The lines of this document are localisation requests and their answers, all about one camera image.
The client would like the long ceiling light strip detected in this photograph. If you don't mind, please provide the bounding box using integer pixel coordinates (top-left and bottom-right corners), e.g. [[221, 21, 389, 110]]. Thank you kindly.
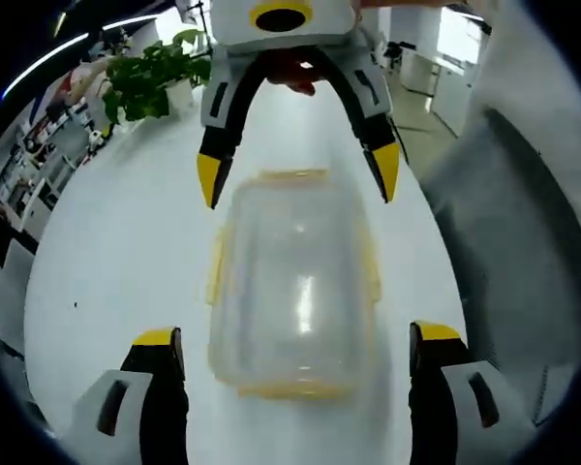
[[1, 12, 162, 101]]

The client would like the green potted plant white pot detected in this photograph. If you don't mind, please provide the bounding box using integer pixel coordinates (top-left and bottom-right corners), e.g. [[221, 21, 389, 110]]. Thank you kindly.
[[102, 27, 213, 123]]

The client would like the clear container with yellow clips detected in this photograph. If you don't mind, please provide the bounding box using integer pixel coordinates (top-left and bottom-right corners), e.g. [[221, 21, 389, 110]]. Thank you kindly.
[[204, 167, 384, 402]]

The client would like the small black white object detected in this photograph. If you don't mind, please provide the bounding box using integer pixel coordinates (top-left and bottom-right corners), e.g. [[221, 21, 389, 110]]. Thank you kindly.
[[87, 127, 113, 152]]

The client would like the wall shelf with boxes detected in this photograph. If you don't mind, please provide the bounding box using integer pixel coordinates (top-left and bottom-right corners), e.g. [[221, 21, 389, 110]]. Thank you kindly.
[[0, 94, 96, 233]]

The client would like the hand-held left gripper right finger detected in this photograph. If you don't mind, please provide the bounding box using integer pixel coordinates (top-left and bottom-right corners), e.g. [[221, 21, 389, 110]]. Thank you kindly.
[[407, 319, 554, 465]]

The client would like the person's right hand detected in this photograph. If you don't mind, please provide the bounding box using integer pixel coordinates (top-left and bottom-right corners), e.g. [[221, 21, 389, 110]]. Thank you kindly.
[[264, 58, 321, 97]]

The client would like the black tripod stand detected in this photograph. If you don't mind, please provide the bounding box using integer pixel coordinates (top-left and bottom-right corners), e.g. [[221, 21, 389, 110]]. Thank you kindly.
[[175, 0, 213, 28]]

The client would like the person's light grey clothing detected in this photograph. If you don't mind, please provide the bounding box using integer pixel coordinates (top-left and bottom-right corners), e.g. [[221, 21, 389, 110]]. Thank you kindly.
[[418, 108, 581, 433]]

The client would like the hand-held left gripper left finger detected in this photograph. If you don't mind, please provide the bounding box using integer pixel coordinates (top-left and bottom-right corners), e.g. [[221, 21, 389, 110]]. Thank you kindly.
[[60, 326, 191, 465]]

